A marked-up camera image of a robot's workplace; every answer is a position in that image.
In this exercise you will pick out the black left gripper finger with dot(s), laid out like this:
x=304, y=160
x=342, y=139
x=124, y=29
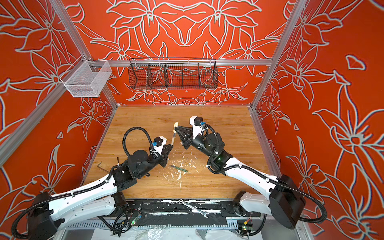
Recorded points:
x=167, y=148
x=165, y=155

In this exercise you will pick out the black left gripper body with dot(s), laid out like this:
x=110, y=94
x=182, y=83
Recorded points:
x=153, y=161

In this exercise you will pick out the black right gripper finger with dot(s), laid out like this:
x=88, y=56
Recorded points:
x=184, y=129
x=184, y=136

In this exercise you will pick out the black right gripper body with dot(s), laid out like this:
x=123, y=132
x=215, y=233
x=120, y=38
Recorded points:
x=201, y=144

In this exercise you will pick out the beige pen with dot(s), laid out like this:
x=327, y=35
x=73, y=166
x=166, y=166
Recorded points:
x=173, y=138

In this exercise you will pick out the green pen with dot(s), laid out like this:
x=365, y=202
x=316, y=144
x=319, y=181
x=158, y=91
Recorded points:
x=178, y=168

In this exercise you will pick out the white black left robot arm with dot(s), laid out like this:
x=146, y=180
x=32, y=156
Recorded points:
x=102, y=197

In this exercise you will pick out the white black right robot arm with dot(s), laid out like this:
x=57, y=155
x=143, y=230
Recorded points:
x=280, y=197

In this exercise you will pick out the silver wrench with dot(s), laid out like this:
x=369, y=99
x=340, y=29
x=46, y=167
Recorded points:
x=197, y=210

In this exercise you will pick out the metal hex key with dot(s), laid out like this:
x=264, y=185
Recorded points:
x=102, y=167

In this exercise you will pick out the clear plastic bin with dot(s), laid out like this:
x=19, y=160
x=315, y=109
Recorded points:
x=84, y=81

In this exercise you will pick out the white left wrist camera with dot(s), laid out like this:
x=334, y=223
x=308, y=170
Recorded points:
x=158, y=144

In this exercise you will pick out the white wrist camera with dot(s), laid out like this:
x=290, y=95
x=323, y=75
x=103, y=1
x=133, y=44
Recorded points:
x=197, y=125
x=158, y=144

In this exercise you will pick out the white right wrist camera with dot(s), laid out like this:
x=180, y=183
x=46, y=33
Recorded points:
x=197, y=125

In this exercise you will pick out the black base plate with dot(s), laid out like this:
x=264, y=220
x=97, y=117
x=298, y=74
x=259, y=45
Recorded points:
x=220, y=207

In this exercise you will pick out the black wire basket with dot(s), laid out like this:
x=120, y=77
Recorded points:
x=173, y=74

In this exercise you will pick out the grey slotted cable duct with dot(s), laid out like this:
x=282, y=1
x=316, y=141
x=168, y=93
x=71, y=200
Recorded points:
x=97, y=224

